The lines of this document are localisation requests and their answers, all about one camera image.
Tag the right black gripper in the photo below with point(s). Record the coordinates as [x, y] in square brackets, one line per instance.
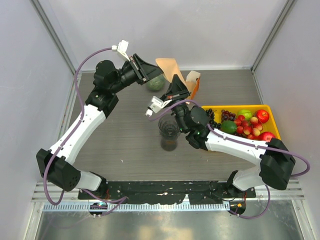
[177, 90]

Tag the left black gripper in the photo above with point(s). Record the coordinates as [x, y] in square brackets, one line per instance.
[144, 71]

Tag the brown paper coffee filter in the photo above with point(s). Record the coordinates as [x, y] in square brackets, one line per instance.
[170, 67]

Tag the glass coffee carafe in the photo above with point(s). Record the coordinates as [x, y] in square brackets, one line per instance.
[169, 142]

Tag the yellow plastic fruit tray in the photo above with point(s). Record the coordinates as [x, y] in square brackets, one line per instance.
[272, 117]

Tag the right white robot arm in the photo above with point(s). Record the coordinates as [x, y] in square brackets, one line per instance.
[273, 164]

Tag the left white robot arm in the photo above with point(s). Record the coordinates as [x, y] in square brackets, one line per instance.
[56, 163]

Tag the green netted melon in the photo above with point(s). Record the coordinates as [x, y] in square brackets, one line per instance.
[156, 84]

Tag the black grape bunch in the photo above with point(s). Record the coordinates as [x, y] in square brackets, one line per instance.
[212, 122]

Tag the small red grape bunch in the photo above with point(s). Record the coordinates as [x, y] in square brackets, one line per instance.
[227, 115]

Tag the dark green lime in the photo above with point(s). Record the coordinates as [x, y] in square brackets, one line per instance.
[228, 127]

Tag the light green apple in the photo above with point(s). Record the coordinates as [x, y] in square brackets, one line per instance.
[246, 113]

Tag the red lychee cluster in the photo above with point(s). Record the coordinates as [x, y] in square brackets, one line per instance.
[252, 128]

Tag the upper red apple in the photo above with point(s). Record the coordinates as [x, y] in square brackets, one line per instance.
[262, 115]

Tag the red apple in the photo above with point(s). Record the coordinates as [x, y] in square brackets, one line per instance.
[266, 136]
[262, 115]

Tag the lower red apple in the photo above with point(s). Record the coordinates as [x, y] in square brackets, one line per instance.
[266, 136]

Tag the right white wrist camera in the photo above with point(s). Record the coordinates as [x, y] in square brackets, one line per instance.
[155, 105]

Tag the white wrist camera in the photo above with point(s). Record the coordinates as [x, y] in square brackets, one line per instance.
[121, 49]
[155, 105]

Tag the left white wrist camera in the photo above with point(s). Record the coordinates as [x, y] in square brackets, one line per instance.
[121, 49]

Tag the aluminium frame rail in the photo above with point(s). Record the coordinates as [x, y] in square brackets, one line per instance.
[79, 201]

